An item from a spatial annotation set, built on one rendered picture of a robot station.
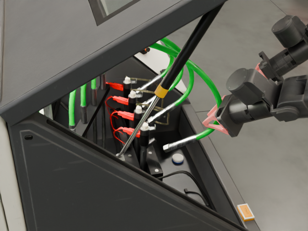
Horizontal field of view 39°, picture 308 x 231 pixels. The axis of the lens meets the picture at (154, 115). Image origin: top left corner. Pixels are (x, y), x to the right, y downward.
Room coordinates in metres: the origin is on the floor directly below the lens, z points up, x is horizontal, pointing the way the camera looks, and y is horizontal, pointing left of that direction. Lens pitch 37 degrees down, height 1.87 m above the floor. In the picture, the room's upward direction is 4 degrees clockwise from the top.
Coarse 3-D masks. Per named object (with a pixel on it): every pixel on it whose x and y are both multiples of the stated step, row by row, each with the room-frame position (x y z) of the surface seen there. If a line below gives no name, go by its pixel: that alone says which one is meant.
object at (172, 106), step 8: (160, 40) 1.03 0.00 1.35; (168, 40) 1.03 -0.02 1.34; (176, 48) 1.04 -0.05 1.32; (192, 72) 1.05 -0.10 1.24; (192, 80) 1.05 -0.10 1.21; (184, 96) 1.05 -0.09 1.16; (80, 104) 0.97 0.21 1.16; (176, 104) 1.04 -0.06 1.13; (160, 112) 1.03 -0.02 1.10; (168, 112) 1.03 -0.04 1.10; (152, 120) 1.02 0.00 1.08
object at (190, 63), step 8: (160, 48) 0.85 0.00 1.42; (168, 48) 0.85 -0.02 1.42; (176, 56) 0.84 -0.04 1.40; (192, 64) 0.84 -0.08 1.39; (200, 72) 0.84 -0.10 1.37; (208, 80) 0.84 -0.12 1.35; (216, 88) 0.84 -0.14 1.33; (72, 96) 0.87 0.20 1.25; (216, 96) 0.83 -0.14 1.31; (72, 104) 0.87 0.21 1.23; (72, 112) 0.87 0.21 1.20; (72, 120) 0.87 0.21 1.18; (72, 128) 0.87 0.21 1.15; (208, 128) 0.84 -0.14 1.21; (200, 136) 0.84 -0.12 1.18
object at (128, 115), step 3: (120, 111) 1.04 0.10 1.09; (120, 114) 1.03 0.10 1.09; (123, 114) 1.02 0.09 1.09; (126, 114) 1.02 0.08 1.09; (129, 114) 1.02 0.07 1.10; (132, 114) 1.02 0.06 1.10; (123, 117) 1.02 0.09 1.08; (126, 117) 1.02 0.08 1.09; (129, 117) 1.02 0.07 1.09; (132, 117) 1.01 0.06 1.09; (132, 120) 1.01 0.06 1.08
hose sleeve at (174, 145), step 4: (192, 136) 0.84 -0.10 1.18; (180, 140) 0.85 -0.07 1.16; (184, 140) 0.84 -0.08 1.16; (188, 140) 0.84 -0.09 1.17; (192, 140) 0.84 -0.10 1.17; (196, 140) 0.83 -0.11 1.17; (172, 144) 0.85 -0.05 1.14; (176, 144) 0.84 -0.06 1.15; (180, 144) 0.84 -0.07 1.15; (184, 144) 0.84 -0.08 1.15; (172, 148) 0.84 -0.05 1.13
